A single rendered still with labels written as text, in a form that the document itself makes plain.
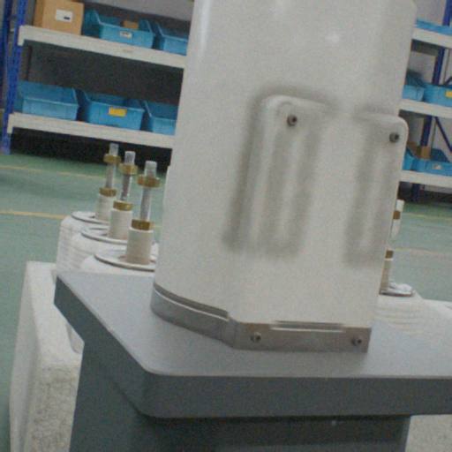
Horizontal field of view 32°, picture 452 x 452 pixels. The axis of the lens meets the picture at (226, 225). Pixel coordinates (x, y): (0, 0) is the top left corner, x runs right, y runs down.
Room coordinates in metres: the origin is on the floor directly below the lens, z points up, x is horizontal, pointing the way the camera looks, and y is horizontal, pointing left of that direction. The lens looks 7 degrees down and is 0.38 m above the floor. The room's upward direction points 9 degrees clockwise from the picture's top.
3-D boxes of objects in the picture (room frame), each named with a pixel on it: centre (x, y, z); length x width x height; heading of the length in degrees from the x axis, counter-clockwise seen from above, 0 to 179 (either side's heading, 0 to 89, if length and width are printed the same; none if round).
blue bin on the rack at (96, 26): (5.47, 0.93, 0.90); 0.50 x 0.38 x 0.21; 27
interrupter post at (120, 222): (0.81, 0.11, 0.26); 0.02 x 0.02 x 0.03
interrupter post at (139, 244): (0.69, 0.07, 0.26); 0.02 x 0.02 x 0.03
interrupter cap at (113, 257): (0.69, 0.07, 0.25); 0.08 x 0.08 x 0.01
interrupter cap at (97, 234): (0.81, 0.11, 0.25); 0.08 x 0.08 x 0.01
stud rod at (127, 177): (0.81, 0.11, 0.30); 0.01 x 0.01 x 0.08; 30
